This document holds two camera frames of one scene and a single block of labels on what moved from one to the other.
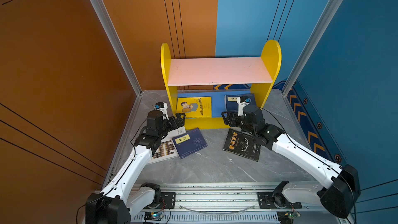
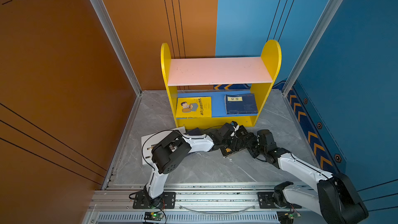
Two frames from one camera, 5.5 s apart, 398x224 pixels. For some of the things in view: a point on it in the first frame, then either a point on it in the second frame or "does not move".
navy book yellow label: x=231 y=101 does not move
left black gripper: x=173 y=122 → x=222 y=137
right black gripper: x=233 y=115 → x=254 y=138
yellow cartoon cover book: x=195 y=107 does not move
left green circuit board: x=154 y=215 does not move
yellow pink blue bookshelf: x=213 y=93 does not move
